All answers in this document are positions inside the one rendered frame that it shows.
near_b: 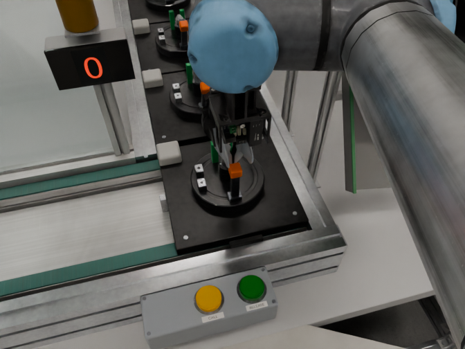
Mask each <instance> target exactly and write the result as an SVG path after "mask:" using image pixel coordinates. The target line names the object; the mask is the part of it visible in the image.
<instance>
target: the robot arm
mask: <svg viewBox="0 0 465 349"><path fill-rule="evenodd" d="M455 26H456V7H455V5H454V4H453V0H195V4H194V10H193V11H192V13H191V15H190V19H189V24H188V34H189V42H188V57H189V61H190V65H191V67H192V69H193V71H194V72H195V74H196V75H197V77H198V78H199V79H200V80H201V81H202V82H204V83H205V84H206V85H208V86H209V87H210V91H209V92H208V93H207V94H206V95H205V96H204V97H205V99H206V106H205V107H201V111H202V116H201V123H202V126H203V130H204V132H205V134H206V135H207V136H208V137H209V138H210V140H211V141H212V143H213V145H214V147H215V150H216V151H217V152H218V153H219V155H220V156H221V158H222V159H223V160H224V161H225V164H226V166H227V168H230V165H229V164H232V163H237V162H238V160H240V159H241V158H242V157H243V155H244V156H245V157H246V159H247V160H248V162H249V163H250V164H252V163H253V151H252V146H256V145H261V144H262V138H263V137H264V139H265V141H266V144H269V137H270V130H271V113H270V111H269V110H268V107H267V106H266V103H265V102H264V99H263V97H262V95H261V93H260V91H259V90H260V89H261V85H262V84H263V83H264V82H265V81H266V80H267V79H268V78H269V76H270V75H271V74H272V72H273V71H344V72H345V75H346V77H347V80H348V83H349V85H350V87H351V90H352V92H353V95H354V97H355V99H356V102H357V105H358V107H359V109H360V111H361V114H362V117H363V119H364V121H365V124H366V126H367V129H368V132H369V133H370V136H371V138H372V141H373V144H374V147H375V148H376V151H377V153H378V156H379V159H380V160H381V163H382V165H383V168H384V171H385V173H386V175H387V178H388V180H389V182H390V185H391V187H392V190H393V193H394V195H395V197H396V200H397V202H398V205H399V207H400V209H401V212H402V214H403V217H404V220H405V222H406V224H407V226H408V229H409V232H410V234H411V236H412V239H413V241H414V244H415V246H416V248H417V251H418V253H419V256H420V258H421V261H422V263H423V266H424V268H425V270H426V273H427V275H428V278H429V281H430V283H431V285H432V288H433V290H434V293H435V295H436V297H437V300H438V302H439V305H440V308H441V310H442V312H443V314H444V317H445V320H446V322H447V324H448V327H449V329H450V332H451V334H452V336H453V339H454V341H455V344H456V346H457V349H465V43H463V41H462V40H460V39H459V38H458V37H457V36H456V35H455ZM266 120H267V122H268V127H267V132H266V130H265V125H266ZM233 142H234V145H233V147H232V152H231V151H230V149H231V146H230V143H233Z"/></svg>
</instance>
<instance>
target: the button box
mask: <svg viewBox="0 0 465 349"><path fill-rule="evenodd" d="M249 275H254V276H258V277H259V278H261V279H262V281H263V283H264V293H263V295H262V297H261V298H259V299H258V300H256V301H248V300H246V299H245V298H243V297H242V296H241V294H240V292H239V284H240V282H241V280H242V278H244V277H245V276H249ZM206 285H212V286H215V287H216V288H217V289H218V290H219V291H220V292H221V305H220V306H219V307H218V308H217V309H216V310H215V311H212V312H204V311H203V310H201V309H200V308H199V307H198V305H197V302H196V295H197V292H198V291H199V290H200V289H201V288H202V287H204V286H206ZM140 304H141V310H142V316H143V327H144V333H145V339H146V341H147V344H148V346H149V348H150V349H161V348H166V347H169V346H174V345H176V344H180V343H185V342H187V341H192V340H195V339H200V338H203V337H208V336H210V335H214V334H219V333H222V332H226V331H229V330H234V329H237V328H242V327H245V326H247V325H252V324H256V323H260V322H263V321H268V320H271V319H274V318H275V317H276V314H277V308H278V301H277V298H276V295H275V292H274V289H273V286H272V283H271V280H270V278H269V275H268V272H267V269H266V267H259V268H256V269H251V270H248V271H242V272H239V273H236V274H231V275H227V276H222V277H218V278H213V279H210V280H205V281H202V282H198V283H193V284H190V285H185V286H182V287H176V288H173V289H168V290H165V291H161V292H156V293H153V294H148V295H144V296H141V298H140Z"/></svg>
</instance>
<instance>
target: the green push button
mask: <svg viewBox="0 0 465 349"><path fill-rule="evenodd" d="M239 292H240V294H241V296H242V297H243V298H245V299H246V300H248V301H256V300H258V299H259V298H261V297H262V295H263V293H264V283H263V281H262V279H261V278H259V277H258V276H254V275H249V276H245V277H244V278H242V280H241V282H240V284H239Z"/></svg>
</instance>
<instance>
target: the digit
mask: <svg viewBox="0 0 465 349"><path fill-rule="evenodd" d="M71 55H72V58H73V61H74V63H75V67H76V69H77V73H78V75H79V77H80V81H81V83H82V84H90V83H94V82H103V81H108V80H112V77H111V72H110V70H109V65H108V62H107V57H106V55H105V51H104V47H100V48H90V49H84V50H79V51H71Z"/></svg>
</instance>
